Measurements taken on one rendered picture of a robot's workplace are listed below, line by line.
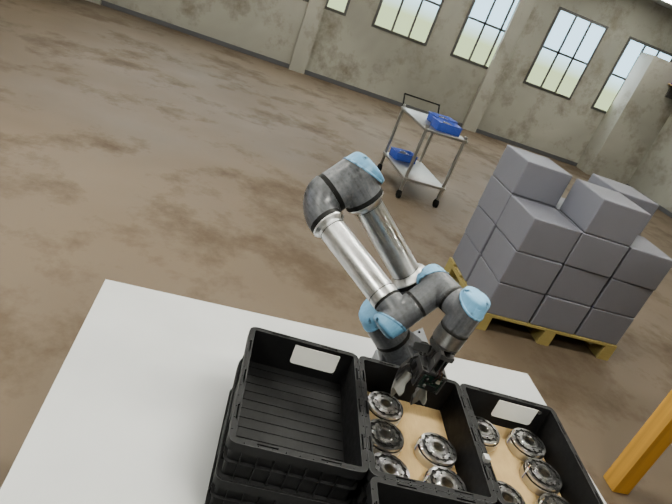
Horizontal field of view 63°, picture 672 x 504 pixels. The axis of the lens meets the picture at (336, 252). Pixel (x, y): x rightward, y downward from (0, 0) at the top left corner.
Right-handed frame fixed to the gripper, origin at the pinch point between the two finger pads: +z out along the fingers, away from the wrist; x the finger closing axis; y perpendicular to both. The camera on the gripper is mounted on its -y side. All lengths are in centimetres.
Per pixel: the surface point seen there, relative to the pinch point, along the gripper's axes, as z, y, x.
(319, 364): 5.5, -7.2, -21.6
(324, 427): 9.9, 10.3, -18.1
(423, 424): 6.3, 0.4, 9.9
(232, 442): 3, 31, -42
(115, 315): 30, -29, -77
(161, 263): 101, -179, -79
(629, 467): 52, -84, 174
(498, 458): 3.7, 6.3, 30.5
